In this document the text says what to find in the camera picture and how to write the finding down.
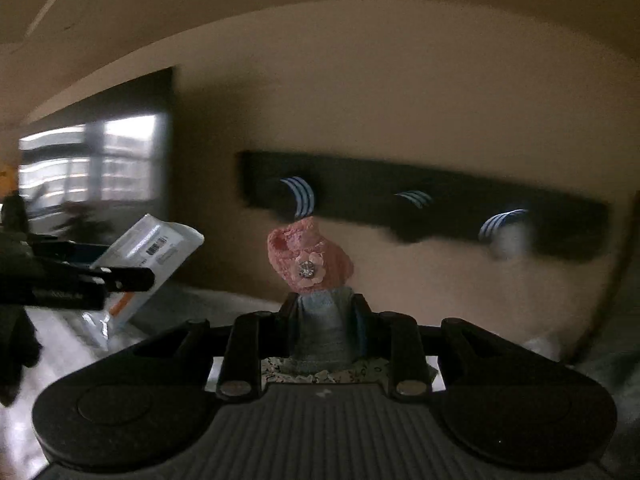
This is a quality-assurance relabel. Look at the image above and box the pink flower scrunchie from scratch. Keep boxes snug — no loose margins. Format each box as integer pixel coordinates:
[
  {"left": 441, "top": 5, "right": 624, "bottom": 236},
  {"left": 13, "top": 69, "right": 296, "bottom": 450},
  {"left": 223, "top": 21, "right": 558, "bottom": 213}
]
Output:
[{"left": 267, "top": 217, "right": 354, "bottom": 294}]

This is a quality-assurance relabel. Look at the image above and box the black wall power strip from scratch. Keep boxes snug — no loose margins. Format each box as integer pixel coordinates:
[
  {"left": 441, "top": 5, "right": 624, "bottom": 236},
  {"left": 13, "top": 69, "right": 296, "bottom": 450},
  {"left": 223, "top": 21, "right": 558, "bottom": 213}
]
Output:
[{"left": 235, "top": 151, "right": 610, "bottom": 262}]

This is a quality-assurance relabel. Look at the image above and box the black television screen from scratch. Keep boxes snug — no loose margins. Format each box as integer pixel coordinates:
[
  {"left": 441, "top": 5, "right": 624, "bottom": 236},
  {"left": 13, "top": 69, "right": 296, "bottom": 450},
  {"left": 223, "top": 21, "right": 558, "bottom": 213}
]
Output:
[{"left": 18, "top": 68, "right": 174, "bottom": 244}]

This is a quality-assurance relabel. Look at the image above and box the grey patterned cloth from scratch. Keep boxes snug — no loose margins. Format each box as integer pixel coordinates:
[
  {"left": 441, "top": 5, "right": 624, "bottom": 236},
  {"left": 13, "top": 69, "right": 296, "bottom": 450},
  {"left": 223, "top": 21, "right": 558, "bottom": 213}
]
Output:
[{"left": 262, "top": 286, "right": 388, "bottom": 387}]

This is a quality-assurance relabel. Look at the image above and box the white packaged wipes packet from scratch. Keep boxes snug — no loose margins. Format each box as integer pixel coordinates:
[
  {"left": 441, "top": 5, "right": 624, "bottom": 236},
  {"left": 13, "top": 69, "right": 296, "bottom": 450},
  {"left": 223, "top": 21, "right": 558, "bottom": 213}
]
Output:
[{"left": 82, "top": 214, "right": 204, "bottom": 349}]

